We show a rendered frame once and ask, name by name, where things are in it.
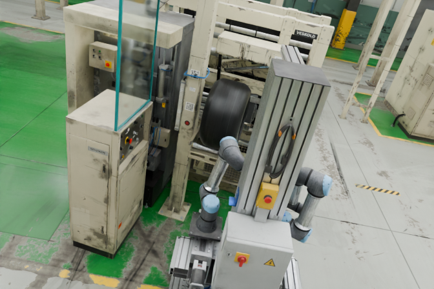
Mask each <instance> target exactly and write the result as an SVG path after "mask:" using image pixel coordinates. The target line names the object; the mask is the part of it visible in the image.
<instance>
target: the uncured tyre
mask: <svg viewBox="0 0 434 289"><path fill-rule="evenodd" d="M250 99H251V89H250V88H249V87H248V85H246V84H245V83H241V82H238V81H233V80H230V79H226V78H222V79H219V80H217V81H215V82H214V84H213V86H212V88H211V90H210V92H209V95H208V97H207V100H206V103H205V106H204V109H203V114H202V117H201V123H200V140H201V141H202V143H203V144H204V145H205V146H208V147H211V148H215V149H217V150H219V149H220V141H221V140H222V139H223V138H224V137H228V136H230V137H233V138H235V139H236V141H237V142H238V141H239V139H240V136H241V133H242V130H243V126H244V122H245V118H246V116H247V111H248V108H249V103H250Z"/></svg>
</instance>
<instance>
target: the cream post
mask: <svg viewBox="0 0 434 289"><path fill-rule="evenodd" d="M218 2H219V0H198V4H197V9H196V18H195V23H194V31H193V36H192V44H191V53H190V58H189V66H188V71H187V74H191V69H193V70H197V71H200V75H199V77H205V76H206V72H207V65H208V61H209V54H210V49H211V43H212V35H213V32H214V24H215V20H216V13H217V9H218ZM204 83H205V79H202V78H199V79H198V80H197V79H193V78H190V76H187V80H186V85H185V93H184V98H183V106H182V111H181V120H180V129H179V134H178V142H177V147H176V155H175V160H174V169H173V173H172V182H171V187H170V196H169V203H168V209H167V210H170V211H172V209H173V208H174V212H176V213H177V214H179V213H180V211H181V206H182V205H183V202H184V198H185V191H186V187H187V180H188V176H189V168H190V164H191V158H189V157H188V153H189V152H188V151H187V145H188V142H189V140H190V138H191V137H192V136H193V134H194V133H195V131H196V128H197V124H198V117H199V113H200V106H201V101H202V94H203V87H204ZM190 87H192V88H195V92H193V91H190V90H189V88H190ZM186 102H189V103H193V104H194V111H193V112H191V111H189V110H185V105H186ZM186 121H188V122H189V124H188V125H186V124H185V122H186Z"/></svg>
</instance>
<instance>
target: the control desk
mask: <svg viewBox="0 0 434 289"><path fill-rule="evenodd" d="M115 101H116V91H113V90H109V89H106V90H105V91H104V92H102V93H100V94H99V95H97V96H96V97H95V98H93V99H91V100H90V101H89V102H87V103H85V104H84V105H83V106H81V107H79V108H78V109H77V110H75V111H73V112H72V113H71V114H69V115H67V116H66V117H65V121H66V137H67V166H68V196H69V212H70V239H71V240H73V246H76V247H78V248H81V249H84V250H87V251H89V252H93V253H95V254H98V255H102V256H104V257H108V258H109V259H113V258H114V257H115V255H116V254H117V252H118V251H119V249H120V248H121V246H122V244H123V243H124V242H125V240H126V238H127V237H128V236H129V234H130V232H131V231H132V229H133V228H134V226H135V225H136V223H137V222H138V220H139V218H140V213H141V212H142V208H143V195H144V188H145V175H146V168H147V155H148V148H149V136H150V124H151V117H152V104H153V102H152V101H150V102H149V103H147V104H146V105H145V106H144V107H143V108H142V109H141V110H140V111H139V112H138V113H137V114H136V115H135V116H134V117H132V118H131V119H130V120H129V121H128V122H127V123H126V124H124V125H123V126H122V127H121V128H120V129H119V130H118V131H117V132H115V131H114V119H115ZM120 223H121V226H120V228H119V224H120ZM118 228H119V229H118Z"/></svg>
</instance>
